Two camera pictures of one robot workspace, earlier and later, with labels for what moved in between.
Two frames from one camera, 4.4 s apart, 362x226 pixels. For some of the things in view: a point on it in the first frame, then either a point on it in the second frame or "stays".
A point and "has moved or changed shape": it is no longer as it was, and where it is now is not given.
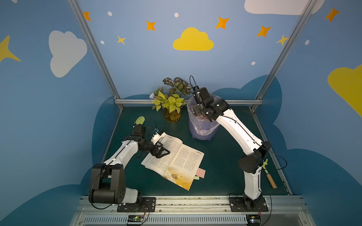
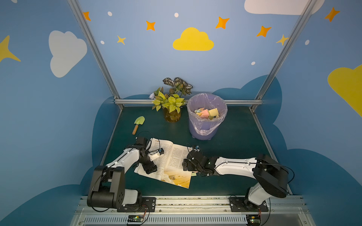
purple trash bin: [201, 127] stays
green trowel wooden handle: [140, 120] stays
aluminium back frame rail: [152, 101] stays
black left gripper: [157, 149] → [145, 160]
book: [180, 166] has moved or changed shape
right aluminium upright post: [308, 8] stays
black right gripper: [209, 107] → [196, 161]
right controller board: [253, 220] stays
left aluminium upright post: [96, 52] stays
